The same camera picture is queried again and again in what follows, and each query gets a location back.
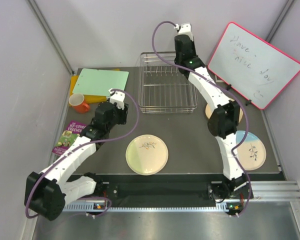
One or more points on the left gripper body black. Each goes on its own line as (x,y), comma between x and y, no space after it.
(119,116)

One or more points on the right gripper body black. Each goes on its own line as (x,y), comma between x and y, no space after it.
(193,48)

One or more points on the green cream floral plate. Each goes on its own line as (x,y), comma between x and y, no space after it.
(146,155)

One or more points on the beige branch plate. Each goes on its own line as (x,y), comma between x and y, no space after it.
(240,112)

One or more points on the blue cream plate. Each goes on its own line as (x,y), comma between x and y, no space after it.
(251,153)

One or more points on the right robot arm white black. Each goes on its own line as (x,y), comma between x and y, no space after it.
(225,134)

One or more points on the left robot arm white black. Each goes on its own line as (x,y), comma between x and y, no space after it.
(48,192)

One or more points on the orange ceramic mug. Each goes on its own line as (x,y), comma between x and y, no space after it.
(78,103)

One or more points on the green plastic cutting board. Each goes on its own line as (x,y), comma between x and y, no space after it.
(100,83)

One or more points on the purple treehouse book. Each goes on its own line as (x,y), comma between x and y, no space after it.
(68,137)

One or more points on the pink framed whiteboard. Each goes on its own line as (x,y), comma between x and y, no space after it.
(253,67)

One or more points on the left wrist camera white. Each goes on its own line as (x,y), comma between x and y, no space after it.
(117,98)

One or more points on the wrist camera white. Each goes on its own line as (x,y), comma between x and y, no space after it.
(117,98)
(185,29)

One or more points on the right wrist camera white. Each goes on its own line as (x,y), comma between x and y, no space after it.
(185,29)

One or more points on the metal wire dish rack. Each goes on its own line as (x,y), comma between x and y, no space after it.
(163,89)

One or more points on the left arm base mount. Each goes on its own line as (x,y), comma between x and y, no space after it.
(108,190)

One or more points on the aluminium frame rail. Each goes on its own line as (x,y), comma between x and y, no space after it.
(192,193)

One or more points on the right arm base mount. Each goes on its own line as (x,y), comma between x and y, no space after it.
(218,192)

